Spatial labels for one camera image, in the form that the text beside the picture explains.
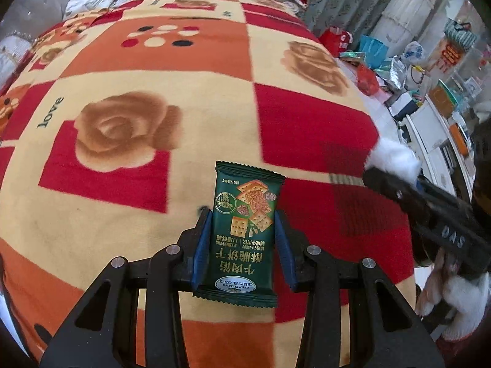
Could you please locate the teal shopping bag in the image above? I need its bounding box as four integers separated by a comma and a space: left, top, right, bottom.
359, 35, 389, 69

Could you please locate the silver foil bag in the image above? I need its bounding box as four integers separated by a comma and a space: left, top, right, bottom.
374, 56, 407, 91

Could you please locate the white tissue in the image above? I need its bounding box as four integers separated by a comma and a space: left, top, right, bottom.
365, 137, 421, 186

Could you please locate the green biscuit packet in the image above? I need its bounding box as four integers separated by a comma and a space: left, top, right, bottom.
194, 161, 285, 308

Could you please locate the red orange rose blanket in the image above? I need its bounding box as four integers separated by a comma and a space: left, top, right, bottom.
1, 0, 416, 361

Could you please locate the red gift bag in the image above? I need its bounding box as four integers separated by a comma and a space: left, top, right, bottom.
319, 27, 353, 58

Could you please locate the white tv cabinet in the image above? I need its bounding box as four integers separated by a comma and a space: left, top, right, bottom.
395, 98, 475, 202

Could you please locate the grey tufted headboard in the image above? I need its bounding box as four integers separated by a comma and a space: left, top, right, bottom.
1, 0, 69, 41

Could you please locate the red plastic bag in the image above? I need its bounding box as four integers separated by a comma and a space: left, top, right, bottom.
357, 64, 380, 96

